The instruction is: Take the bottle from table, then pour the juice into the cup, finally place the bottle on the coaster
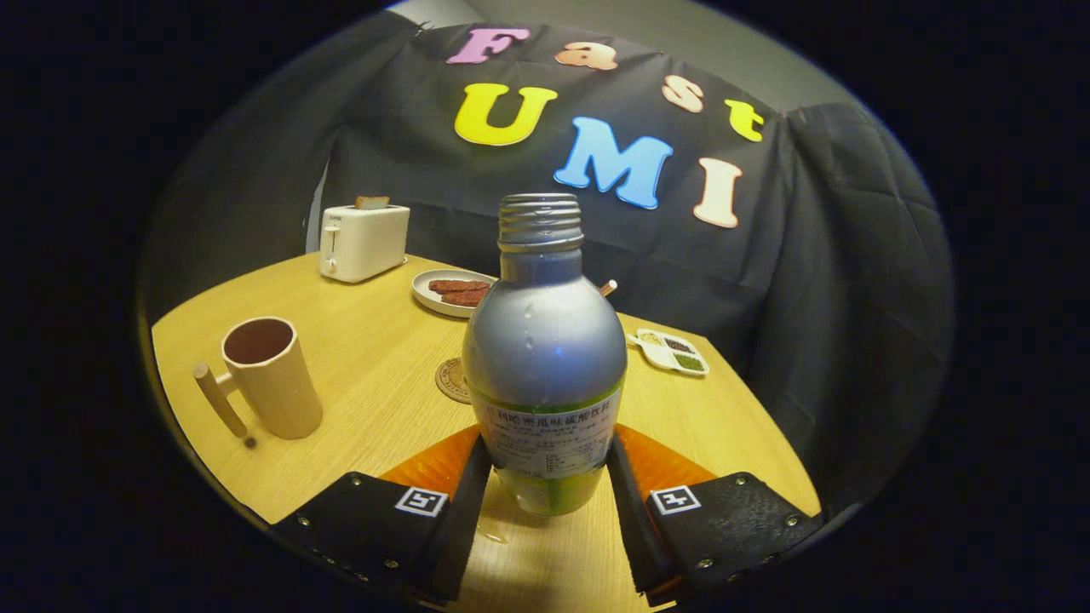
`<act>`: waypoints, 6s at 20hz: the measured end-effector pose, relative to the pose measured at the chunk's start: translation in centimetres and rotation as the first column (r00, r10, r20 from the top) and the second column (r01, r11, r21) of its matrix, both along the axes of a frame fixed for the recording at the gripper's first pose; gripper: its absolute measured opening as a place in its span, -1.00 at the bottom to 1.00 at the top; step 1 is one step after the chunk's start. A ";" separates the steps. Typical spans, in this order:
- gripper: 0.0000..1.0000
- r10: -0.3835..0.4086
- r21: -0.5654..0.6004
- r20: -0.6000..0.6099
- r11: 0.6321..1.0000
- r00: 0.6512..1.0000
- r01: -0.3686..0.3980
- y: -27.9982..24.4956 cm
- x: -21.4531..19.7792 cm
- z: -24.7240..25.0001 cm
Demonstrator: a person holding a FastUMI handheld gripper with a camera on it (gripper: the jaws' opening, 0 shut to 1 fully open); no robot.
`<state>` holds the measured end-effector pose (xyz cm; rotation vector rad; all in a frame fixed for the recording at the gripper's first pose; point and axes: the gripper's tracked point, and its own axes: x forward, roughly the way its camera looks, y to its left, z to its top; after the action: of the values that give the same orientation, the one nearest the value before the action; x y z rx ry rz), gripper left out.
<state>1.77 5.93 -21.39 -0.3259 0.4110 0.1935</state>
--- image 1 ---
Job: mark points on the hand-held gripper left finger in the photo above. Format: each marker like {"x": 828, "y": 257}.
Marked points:
{"x": 456, "y": 528}

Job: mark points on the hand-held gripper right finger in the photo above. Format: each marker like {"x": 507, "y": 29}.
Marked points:
{"x": 634, "y": 536}

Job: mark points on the round cork coaster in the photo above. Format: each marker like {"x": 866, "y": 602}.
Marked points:
{"x": 451, "y": 380}

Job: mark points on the silver juice bottle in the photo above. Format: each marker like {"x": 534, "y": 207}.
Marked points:
{"x": 545, "y": 340}

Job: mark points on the wooden table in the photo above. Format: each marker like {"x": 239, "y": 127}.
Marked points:
{"x": 383, "y": 409}

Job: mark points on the white divided seasoning dish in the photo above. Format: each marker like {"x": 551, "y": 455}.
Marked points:
{"x": 668, "y": 353}

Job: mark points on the brown meat slice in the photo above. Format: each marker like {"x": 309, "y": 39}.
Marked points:
{"x": 456, "y": 286}
{"x": 468, "y": 299}

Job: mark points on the white plate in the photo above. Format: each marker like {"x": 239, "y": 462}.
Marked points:
{"x": 426, "y": 296}

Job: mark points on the white toaster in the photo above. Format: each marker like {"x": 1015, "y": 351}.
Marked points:
{"x": 366, "y": 243}

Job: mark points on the black backdrop cloth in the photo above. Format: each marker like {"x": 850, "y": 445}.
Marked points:
{"x": 809, "y": 281}

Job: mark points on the toast slice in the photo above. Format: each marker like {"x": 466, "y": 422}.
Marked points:
{"x": 372, "y": 203}

